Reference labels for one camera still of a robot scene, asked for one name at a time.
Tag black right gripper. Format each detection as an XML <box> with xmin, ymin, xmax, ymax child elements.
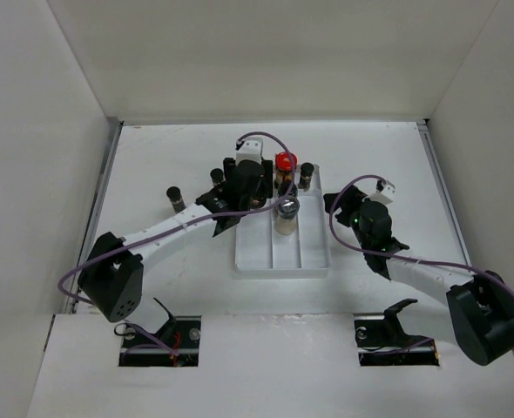
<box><xmin>323</xmin><ymin>185</ymin><xmax>371</xmax><ymax>250</ymax></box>

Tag small black lid spice bottle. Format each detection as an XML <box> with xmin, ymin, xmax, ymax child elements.
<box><xmin>210</xmin><ymin>168</ymin><xmax>226</xmax><ymax>187</ymax></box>

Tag red lid chili sauce jar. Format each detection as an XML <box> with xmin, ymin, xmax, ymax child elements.
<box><xmin>250</xmin><ymin>195</ymin><xmax>267</xmax><ymax>210</ymax></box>

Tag clear lid pepper grinder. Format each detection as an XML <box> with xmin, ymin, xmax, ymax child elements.
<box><xmin>274</xmin><ymin>196</ymin><xmax>300</xmax><ymax>235</ymax></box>

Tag black knob cap bottle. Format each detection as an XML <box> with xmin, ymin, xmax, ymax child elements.
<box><xmin>277</xmin><ymin>180</ymin><xmax>298</xmax><ymax>198</ymax></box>

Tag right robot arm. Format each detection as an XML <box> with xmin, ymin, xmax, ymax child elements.
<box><xmin>323</xmin><ymin>180</ymin><xmax>514</xmax><ymax>366</ymax></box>

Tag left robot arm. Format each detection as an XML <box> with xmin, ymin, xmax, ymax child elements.
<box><xmin>78</xmin><ymin>158</ymin><xmax>274</xmax><ymax>347</ymax></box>

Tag white plastic organizer tray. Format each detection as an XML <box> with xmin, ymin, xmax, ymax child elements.
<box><xmin>234</xmin><ymin>165</ymin><xmax>331</xmax><ymax>279</ymax></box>

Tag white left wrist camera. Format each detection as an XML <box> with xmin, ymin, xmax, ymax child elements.
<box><xmin>235</xmin><ymin>137</ymin><xmax>263</xmax><ymax>165</ymax></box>

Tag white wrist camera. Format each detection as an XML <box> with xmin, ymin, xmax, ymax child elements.
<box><xmin>368</xmin><ymin>180</ymin><xmax>396</xmax><ymax>206</ymax></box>
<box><xmin>235</xmin><ymin>137</ymin><xmax>263</xmax><ymax>165</ymax></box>

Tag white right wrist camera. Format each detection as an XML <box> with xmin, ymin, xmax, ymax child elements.
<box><xmin>368</xmin><ymin>180</ymin><xmax>396</xmax><ymax>206</ymax></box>

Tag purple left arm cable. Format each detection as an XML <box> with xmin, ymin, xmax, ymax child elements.
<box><xmin>57</xmin><ymin>131</ymin><xmax>297</xmax><ymax>358</ymax></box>

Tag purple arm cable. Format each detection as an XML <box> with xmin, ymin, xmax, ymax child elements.
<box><xmin>57</xmin><ymin>131</ymin><xmax>297</xmax><ymax>358</ymax></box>
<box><xmin>327</xmin><ymin>174</ymin><xmax>514</xmax><ymax>349</ymax></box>

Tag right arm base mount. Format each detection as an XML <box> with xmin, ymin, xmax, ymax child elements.
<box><xmin>354</xmin><ymin>298</ymin><xmax>439</xmax><ymax>367</ymax></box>

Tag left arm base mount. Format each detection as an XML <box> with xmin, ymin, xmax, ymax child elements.
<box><xmin>113</xmin><ymin>300</ymin><xmax>202</xmax><ymax>368</ymax></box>

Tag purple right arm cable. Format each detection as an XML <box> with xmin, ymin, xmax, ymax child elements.
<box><xmin>327</xmin><ymin>174</ymin><xmax>514</xmax><ymax>349</ymax></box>

